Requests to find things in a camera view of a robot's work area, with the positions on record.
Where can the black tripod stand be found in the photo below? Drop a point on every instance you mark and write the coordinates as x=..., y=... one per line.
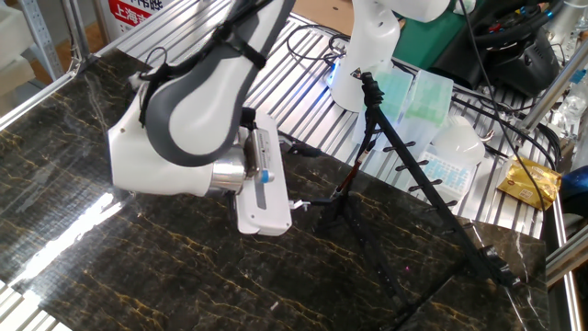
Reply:
x=435, y=169

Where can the aluminium frame post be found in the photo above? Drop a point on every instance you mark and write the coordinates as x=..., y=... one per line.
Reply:
x=75, y=32
x=551, y=87

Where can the green cutting mat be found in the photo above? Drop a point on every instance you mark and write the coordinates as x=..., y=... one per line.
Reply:
x=422, y=41

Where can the clear plastic bag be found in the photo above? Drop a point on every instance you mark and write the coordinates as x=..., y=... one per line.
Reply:
x=572, y=106

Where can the brown cardboard sheet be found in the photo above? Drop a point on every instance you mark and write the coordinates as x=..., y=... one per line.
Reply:
x=321, y=11

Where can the gold foil packet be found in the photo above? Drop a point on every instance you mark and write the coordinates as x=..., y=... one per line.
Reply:
x=528, y=184

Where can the black steering wheel controller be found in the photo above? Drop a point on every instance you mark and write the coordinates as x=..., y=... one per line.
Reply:
x=519, y=60

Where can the red white sign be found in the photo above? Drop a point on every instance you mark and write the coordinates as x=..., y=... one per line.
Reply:
x=133, y=16

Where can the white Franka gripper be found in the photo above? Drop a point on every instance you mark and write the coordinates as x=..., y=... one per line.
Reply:
x=271, y=211

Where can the grey metal shelf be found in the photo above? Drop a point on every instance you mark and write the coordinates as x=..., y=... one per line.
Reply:
x=41, y=41

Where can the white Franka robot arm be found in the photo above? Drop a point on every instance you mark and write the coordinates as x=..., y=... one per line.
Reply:
x=202, y=124

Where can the blue round object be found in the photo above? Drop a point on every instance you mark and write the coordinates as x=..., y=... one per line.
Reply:
x=576, y=190

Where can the white foam box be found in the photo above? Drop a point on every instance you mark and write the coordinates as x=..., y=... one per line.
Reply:
x=14, y=50

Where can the silver wrist camera blue ends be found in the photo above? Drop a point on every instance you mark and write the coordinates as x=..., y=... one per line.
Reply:
x=261, y=156

